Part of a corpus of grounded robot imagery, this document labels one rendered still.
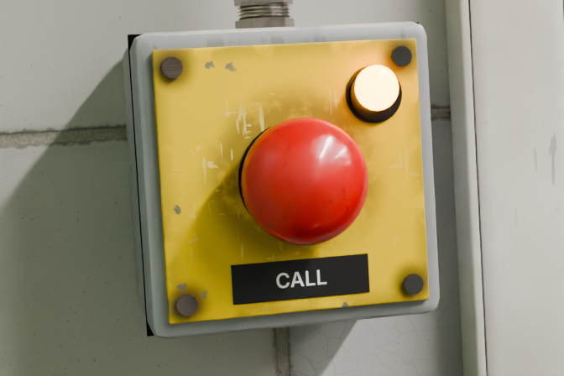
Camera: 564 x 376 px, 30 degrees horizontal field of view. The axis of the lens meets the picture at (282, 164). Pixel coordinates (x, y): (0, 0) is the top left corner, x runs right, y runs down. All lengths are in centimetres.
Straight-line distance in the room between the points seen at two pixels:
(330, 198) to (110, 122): 12
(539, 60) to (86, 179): 18
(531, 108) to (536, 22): 3
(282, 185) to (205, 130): 4
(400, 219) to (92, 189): 12
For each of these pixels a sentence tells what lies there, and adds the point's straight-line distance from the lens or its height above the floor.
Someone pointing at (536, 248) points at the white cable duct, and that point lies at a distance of 43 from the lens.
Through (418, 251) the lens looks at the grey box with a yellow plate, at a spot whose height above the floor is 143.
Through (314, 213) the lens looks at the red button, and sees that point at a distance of 32.
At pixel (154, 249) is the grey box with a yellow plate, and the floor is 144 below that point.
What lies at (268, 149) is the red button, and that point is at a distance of 32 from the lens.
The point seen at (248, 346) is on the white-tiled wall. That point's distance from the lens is 42.
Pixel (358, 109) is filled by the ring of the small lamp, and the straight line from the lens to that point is 35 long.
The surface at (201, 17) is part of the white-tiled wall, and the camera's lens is 41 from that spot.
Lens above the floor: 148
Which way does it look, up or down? 3 degrees down
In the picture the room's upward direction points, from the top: 3 degrees counter-clockwise
